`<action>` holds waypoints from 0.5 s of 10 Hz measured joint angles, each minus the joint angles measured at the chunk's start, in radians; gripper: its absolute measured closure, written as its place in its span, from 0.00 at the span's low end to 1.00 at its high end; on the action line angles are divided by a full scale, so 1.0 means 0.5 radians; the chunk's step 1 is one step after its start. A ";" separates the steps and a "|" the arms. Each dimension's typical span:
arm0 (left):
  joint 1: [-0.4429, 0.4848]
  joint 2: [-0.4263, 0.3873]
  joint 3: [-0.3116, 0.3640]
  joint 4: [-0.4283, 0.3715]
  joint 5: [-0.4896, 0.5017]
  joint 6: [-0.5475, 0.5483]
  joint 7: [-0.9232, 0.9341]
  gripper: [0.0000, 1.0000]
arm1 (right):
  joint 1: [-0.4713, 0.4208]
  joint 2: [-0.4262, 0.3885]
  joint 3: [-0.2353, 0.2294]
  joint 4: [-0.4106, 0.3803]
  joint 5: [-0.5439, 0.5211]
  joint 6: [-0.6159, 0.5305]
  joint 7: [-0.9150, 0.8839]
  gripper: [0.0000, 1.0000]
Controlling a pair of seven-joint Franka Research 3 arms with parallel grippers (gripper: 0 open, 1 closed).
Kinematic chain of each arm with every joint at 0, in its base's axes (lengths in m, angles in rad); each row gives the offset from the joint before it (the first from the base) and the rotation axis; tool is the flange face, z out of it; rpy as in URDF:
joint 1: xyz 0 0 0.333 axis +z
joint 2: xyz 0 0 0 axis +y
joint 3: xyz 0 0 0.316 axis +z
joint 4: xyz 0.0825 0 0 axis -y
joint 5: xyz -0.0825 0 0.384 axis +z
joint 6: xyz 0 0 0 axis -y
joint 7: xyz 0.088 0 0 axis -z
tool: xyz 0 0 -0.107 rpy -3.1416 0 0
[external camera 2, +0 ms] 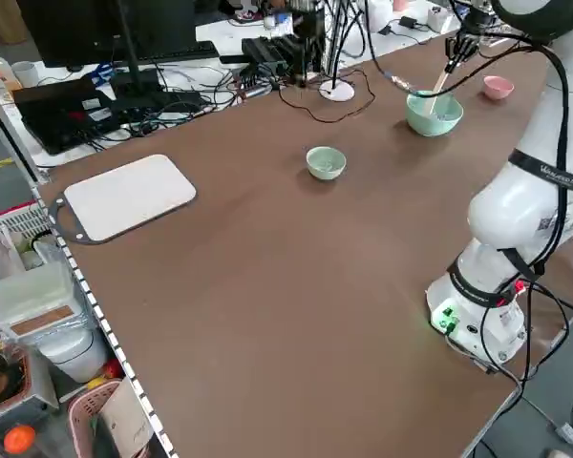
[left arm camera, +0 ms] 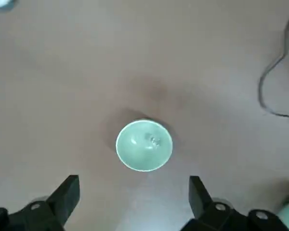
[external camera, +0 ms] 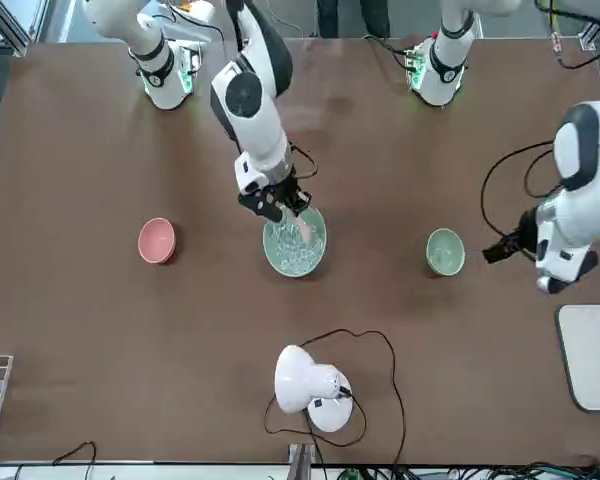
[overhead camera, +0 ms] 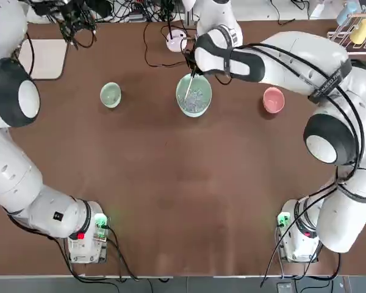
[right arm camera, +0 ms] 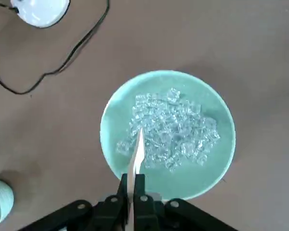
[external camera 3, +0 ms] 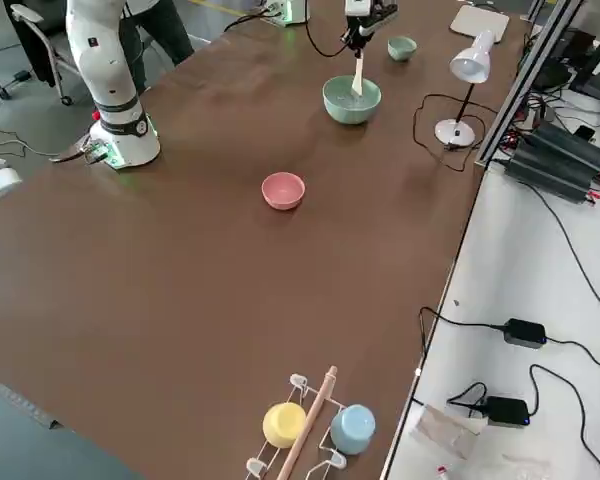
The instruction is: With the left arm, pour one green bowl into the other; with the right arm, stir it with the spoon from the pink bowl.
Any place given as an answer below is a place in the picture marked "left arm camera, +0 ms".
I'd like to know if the small green bowl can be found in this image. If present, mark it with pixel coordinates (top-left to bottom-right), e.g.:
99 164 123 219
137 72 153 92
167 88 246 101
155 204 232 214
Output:
115 120 173 173

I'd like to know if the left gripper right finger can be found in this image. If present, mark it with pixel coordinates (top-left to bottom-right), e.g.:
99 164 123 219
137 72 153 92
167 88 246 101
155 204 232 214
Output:
183 175 289 231

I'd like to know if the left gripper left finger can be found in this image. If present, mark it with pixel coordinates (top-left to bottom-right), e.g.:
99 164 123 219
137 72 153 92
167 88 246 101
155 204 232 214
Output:
0 175 80 231

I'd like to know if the black lamp cable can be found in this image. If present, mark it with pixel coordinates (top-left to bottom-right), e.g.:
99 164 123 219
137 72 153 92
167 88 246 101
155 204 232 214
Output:
258 0 289 126

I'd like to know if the white square tray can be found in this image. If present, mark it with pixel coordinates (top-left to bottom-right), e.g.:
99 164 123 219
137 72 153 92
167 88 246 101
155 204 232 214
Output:
0 0 16 9

